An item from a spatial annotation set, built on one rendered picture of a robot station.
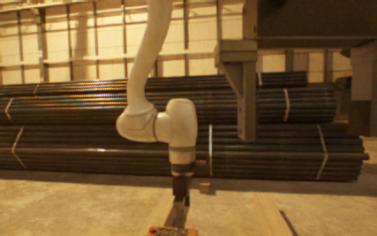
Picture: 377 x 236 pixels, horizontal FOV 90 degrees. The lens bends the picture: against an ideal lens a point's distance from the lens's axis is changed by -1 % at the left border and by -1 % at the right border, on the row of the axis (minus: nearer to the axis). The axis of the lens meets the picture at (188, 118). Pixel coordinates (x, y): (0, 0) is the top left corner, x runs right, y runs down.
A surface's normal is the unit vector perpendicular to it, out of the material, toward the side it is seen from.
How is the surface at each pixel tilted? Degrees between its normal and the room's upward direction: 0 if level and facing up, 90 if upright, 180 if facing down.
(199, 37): 90
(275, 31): 90
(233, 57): 90
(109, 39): 90
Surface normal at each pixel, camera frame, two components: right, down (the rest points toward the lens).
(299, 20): 0.04, 0.07
